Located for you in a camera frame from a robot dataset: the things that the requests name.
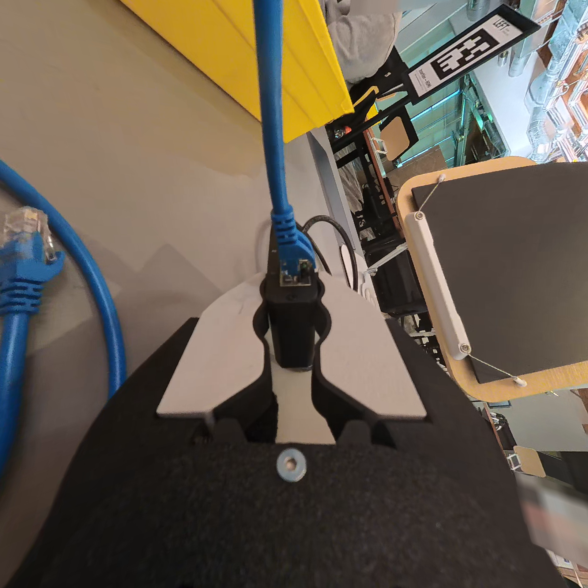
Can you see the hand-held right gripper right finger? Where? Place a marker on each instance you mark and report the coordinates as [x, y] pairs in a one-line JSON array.
[[367, 363]]

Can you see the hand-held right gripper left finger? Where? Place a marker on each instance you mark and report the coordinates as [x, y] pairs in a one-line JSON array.
[[216, 358]]

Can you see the black ethernet adapter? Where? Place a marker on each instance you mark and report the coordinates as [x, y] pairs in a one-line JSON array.
[[291, 321]]

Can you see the wood-edged black board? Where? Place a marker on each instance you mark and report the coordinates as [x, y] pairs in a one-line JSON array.
[[528, 275]]

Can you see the yellow plastic bin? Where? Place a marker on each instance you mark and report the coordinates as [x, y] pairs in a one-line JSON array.
[[220, 55]]

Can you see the black white tag sign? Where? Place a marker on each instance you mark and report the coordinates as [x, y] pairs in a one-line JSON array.
[[459, 53]]

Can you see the grey cloth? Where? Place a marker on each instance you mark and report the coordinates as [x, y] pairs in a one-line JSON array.
[[360, 36]]

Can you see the white bar bracket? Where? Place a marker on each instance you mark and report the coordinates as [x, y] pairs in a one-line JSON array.
[[436, 285]]

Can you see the silver ventilation duct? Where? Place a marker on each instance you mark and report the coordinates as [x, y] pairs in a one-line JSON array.
[[565, 69]]

